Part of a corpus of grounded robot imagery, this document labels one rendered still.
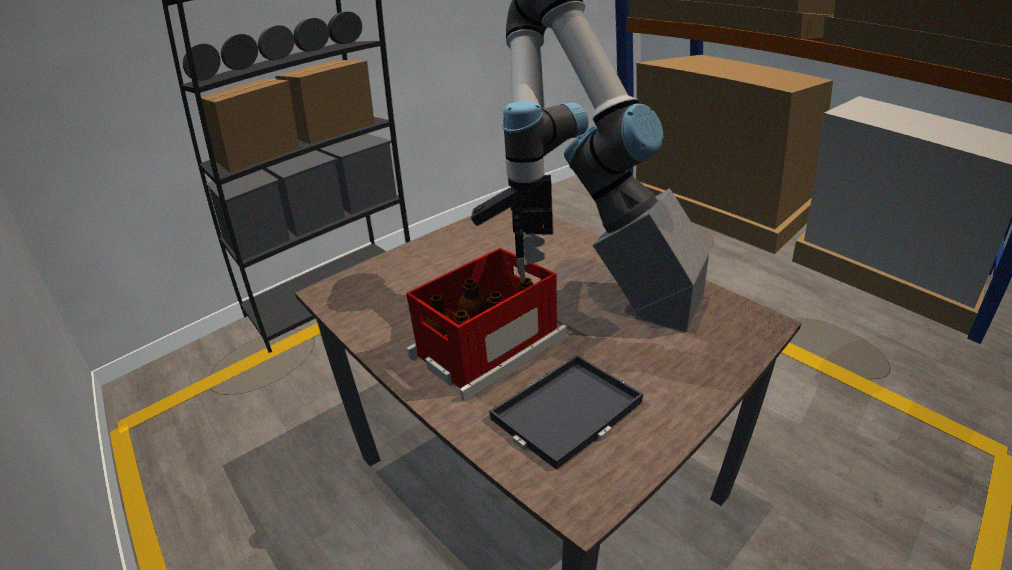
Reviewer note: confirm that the red crate with dividers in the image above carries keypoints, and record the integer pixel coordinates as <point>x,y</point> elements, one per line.
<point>485,341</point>

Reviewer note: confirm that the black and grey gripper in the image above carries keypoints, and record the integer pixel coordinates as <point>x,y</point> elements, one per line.
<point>528,216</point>

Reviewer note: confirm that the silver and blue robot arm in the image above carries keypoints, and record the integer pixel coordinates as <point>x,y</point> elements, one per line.
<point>623,136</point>

